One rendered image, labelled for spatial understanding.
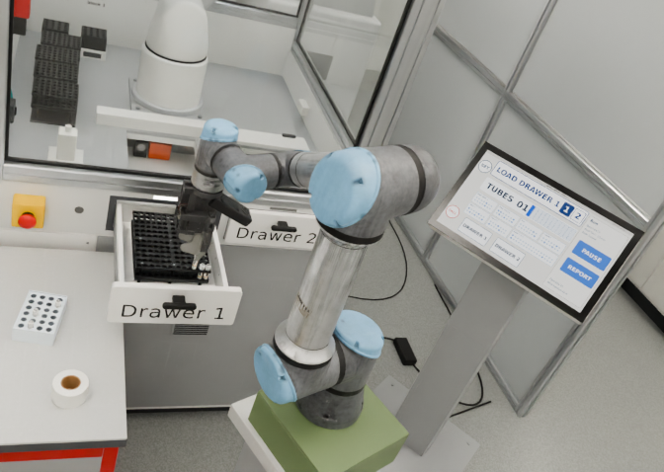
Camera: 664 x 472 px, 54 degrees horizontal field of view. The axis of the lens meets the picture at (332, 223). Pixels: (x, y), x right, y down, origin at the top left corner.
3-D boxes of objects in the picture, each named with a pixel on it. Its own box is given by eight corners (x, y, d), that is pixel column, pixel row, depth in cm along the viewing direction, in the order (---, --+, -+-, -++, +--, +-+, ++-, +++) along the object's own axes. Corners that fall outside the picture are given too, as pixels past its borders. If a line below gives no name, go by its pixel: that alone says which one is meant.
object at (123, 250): (226, 315, 158) (231, 296, 154) (115, 312, 148) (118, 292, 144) (207, 215, 188) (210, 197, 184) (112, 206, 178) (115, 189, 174)
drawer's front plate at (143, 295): (232, 325, 158) (243, 291, 152) (106, 322, 146) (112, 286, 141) (231, 320, 159) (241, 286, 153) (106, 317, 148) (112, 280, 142)
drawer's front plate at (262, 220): (320, 249, 194) (331, 219, 188) (224, 242, 183) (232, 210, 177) (318, 245, 195) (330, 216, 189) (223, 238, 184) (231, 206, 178)
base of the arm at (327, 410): (373, 416, 143) (389, 386, 137) (319, 438, 134) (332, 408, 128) (335, 365, 151) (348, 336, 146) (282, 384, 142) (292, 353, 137)
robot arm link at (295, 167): (470, 140, 108) (298, 140, 146) (424, 144, 102) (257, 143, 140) (471, 209, 110) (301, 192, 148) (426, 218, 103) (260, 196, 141)
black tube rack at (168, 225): (206, 290, 162) (210, 271, 158) (131, 287, 155) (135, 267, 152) (196, 234, 179) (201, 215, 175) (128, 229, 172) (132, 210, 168)
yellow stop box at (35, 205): (42, 231, 161) (44, 207, 157) (10, 228, 158) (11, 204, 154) (43, 218, 165) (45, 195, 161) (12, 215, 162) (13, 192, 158)
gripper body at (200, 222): (173, 215, 152) (183, 172, 145) (209, 218, 155) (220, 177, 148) (176, 236, 146) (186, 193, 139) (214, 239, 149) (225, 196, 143)
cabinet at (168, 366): (281, 417, 243) (348, 253, 200) (-35, 429, 203) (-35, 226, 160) (240, 252, 314) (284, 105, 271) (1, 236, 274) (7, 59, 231)
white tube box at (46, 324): (52, 346, 144) (53, 334, 142) (11, 340, 142) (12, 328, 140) (66, 307, 154) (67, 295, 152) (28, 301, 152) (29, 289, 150)
